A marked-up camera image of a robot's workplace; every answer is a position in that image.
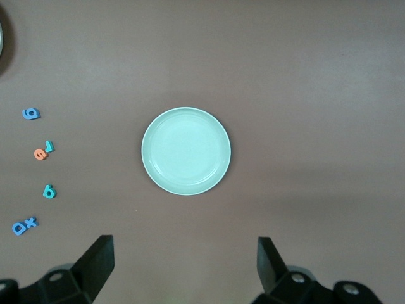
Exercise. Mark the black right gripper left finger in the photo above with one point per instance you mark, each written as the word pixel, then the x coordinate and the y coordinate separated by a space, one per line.
pixel 95 269

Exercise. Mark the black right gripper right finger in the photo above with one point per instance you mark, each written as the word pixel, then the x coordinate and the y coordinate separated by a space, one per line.
pixel 272 272

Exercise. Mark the teal foam letter d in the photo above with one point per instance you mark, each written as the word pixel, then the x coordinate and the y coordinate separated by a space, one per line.
pixel 49 187

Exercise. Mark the teal foam letter r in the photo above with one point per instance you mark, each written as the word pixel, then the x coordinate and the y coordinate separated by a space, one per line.
pixel 50 148

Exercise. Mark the orange foam letter e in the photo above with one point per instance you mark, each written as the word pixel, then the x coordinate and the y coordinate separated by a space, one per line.
pixel 35 154

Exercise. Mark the blue foam letter x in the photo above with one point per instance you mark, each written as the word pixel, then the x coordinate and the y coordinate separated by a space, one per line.
pixel 31 223

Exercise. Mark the blue foam letter D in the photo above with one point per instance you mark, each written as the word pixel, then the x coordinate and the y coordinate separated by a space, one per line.
pixel 14 228

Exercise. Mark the light green plate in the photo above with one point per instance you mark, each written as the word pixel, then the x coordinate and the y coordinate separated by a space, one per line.
pixel 186 151

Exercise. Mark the blue foam letter g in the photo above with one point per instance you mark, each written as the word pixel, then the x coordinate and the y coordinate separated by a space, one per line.
pixel 30 117

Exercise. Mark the brown table cover sheet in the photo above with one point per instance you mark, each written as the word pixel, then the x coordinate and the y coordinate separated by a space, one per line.
pixel 284 79

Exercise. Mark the beige plate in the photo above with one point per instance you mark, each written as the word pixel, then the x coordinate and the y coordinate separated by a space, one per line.
pixel 1 39

